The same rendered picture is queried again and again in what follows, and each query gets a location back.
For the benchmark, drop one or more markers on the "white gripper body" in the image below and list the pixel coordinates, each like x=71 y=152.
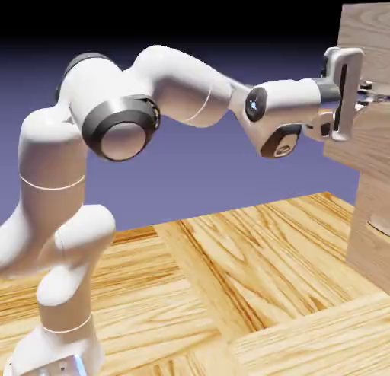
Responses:
x=353 y=77

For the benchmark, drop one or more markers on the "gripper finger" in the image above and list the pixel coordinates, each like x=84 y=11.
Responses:
x=366 y=86
x=362 y=105

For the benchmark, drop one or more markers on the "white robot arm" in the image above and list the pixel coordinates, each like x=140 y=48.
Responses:
x=195 y=89

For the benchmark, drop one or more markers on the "light wood drawer front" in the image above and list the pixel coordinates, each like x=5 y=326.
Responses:
x=365 y=138
x=365 y=260

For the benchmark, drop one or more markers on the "light wood cabinet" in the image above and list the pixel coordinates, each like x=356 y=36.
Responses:
x=365 y=32

